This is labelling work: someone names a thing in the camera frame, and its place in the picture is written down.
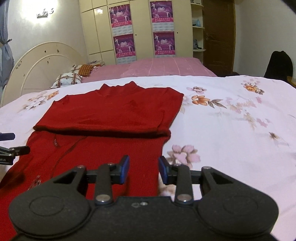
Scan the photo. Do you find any black chair with jacket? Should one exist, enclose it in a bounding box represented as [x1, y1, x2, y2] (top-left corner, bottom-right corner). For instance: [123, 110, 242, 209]
[264, 51, 293, 82]

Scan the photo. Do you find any cream wardrobe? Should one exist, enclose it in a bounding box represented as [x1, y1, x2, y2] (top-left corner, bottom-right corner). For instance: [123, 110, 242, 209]
[79, 1, 193, 65]

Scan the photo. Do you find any grey curtain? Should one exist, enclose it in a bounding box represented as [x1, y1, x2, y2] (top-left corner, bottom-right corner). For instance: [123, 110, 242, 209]
[0, 0, 15, 88]

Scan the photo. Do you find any wall lamp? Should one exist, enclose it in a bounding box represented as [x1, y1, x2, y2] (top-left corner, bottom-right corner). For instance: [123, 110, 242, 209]
[36, 8, 55, 19]

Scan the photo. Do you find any red knit sweater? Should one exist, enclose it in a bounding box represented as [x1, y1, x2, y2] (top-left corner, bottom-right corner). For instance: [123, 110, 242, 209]
[1, 82, 183, 240]

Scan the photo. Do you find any upper left purple poster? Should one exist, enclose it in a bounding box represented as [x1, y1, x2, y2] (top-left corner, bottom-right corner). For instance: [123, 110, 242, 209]
[109, 4, 133, 37]

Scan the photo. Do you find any lower right purple poster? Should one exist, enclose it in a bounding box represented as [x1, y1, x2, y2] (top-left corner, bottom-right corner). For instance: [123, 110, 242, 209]
[153, 31, 176, 57]

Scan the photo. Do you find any cream corner shelf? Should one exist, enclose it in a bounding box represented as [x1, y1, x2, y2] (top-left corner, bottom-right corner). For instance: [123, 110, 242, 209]
[191, 0, 206, 63]

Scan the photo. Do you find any upper right purple poster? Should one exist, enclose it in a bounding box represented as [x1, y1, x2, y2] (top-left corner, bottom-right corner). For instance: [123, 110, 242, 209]
[149, 1, 174, 32]

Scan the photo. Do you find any pink checked bedsheet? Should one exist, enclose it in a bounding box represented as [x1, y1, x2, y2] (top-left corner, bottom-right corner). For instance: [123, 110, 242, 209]
[82, 57, 216, 83]

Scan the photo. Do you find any cream round headboard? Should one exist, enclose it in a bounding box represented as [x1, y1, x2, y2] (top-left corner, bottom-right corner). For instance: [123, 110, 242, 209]
[1, 41, 86, 106]

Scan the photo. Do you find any lower left purple poster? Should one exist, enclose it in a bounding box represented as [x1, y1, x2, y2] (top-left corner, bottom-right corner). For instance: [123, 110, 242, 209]
[113, 34, 137, 64]

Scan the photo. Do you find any purple poster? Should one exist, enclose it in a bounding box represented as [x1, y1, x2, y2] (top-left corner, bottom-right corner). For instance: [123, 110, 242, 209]
[113, 34, 137, 64]
[149, 1, 174, 32]
[109, 4, 133, 37]
[153, 31, 176, 57]

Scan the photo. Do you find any white patterned pillow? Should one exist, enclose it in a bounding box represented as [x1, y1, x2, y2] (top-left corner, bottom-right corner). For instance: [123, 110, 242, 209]
[51, 72, 82, 89]

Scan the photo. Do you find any white floral duvet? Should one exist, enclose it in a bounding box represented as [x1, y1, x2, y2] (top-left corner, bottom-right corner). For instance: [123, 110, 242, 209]
[1, 76, 295, 240]

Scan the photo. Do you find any orange striped pillow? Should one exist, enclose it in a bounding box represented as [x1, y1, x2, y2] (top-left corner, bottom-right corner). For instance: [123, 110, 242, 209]
[70, 60, 105, 77]

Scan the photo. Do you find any brown wooden door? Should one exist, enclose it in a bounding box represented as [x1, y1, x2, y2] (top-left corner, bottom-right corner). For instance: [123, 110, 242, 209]
[203, 0, 236, 77]

